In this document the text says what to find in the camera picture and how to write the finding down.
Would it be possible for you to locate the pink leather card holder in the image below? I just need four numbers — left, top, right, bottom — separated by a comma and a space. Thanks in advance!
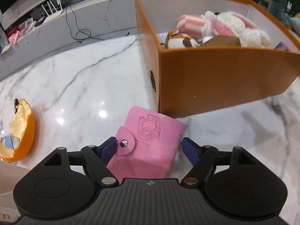
107, 106, 186, 182

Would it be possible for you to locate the small gold cardboard box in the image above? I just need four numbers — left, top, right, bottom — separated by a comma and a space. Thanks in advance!
200, 35, 241, 47

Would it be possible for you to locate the crocheted white pink bunny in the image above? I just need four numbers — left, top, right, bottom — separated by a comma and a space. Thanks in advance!
204, 11, 271, 48

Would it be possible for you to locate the large orange storage box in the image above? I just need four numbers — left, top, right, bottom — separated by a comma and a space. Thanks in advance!
135, 0, 299, 118

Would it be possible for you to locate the orange peel bowl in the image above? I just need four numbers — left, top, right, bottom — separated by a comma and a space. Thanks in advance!
1, 99, 36, 162

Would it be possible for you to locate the cardboard box with orange text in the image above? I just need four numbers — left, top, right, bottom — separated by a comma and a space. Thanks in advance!
0, 160, 29, 224

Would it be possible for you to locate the brown plush puppy toy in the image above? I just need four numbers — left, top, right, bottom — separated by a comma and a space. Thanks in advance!
164, 29, 199, 49

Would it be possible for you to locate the white wifi router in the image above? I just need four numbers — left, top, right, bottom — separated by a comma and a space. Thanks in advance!
41, 0, 63, 23

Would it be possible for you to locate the light blue cushion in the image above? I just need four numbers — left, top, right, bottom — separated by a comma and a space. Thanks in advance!
289, 17, 300, 34

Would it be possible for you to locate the black cable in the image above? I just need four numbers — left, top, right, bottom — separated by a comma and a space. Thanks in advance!
64, 2, 106, 44

